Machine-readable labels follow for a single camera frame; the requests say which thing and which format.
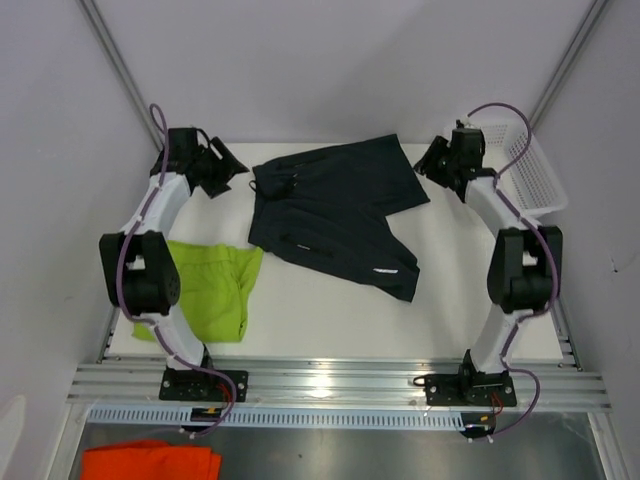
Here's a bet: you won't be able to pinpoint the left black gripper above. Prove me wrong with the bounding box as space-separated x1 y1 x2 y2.
194 138 250 199

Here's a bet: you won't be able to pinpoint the dark navy shorts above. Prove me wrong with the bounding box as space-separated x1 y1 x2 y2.
248 134 430 302

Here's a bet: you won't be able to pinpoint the lime green shorts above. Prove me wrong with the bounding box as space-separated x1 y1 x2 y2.
130 239 265 344

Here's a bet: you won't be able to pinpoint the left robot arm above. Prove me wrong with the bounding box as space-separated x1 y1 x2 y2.
99 127 248 400

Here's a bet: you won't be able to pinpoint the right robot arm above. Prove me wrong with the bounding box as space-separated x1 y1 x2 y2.
414 123 563 404

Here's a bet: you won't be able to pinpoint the white plastic basket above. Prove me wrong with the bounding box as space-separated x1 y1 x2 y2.
474 118 568 218

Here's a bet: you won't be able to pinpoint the orange cloth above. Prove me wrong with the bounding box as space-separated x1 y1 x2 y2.
80 440 222 480

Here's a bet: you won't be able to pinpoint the left aluminium corner post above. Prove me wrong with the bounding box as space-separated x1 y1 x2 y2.
76 0 161 150

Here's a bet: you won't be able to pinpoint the aluminium corner post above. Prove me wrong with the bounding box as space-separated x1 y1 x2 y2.
529 0 614 129
76 0 161 150

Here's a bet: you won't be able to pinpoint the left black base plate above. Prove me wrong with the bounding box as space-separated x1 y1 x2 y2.
159 368 231 403

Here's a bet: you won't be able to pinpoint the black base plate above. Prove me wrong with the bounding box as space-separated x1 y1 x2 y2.
159 368 231 403
412 371 517 407

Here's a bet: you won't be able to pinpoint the right aluminium corner post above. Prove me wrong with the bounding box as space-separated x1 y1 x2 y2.
529 0 614 129

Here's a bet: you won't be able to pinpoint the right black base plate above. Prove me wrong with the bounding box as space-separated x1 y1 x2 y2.
412 371 517 407

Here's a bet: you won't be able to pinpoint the white slotted cable duct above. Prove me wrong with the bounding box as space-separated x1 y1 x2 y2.
88 405 464 431

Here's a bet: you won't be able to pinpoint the aluminium mounting rail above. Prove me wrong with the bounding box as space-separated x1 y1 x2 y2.
67 357 612 413

